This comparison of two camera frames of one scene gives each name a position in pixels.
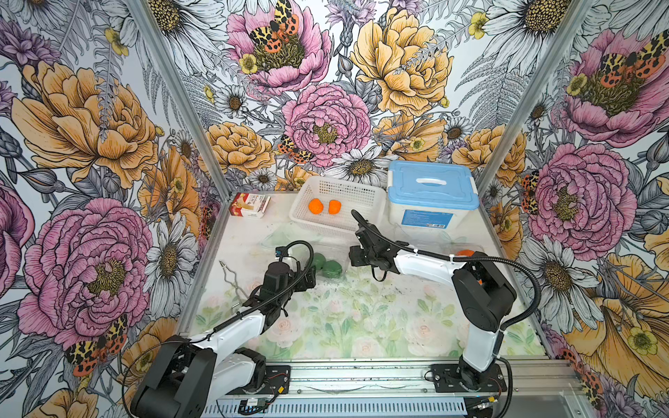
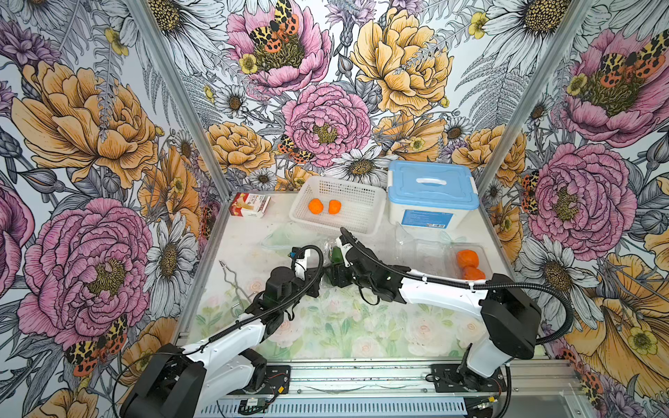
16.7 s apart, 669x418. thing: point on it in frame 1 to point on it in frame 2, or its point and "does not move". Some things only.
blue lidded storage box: [427, 197] does not move
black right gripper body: [362, 258] to [347, 277]
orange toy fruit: [334, 206] does not move
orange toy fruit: [315, 206] does not move
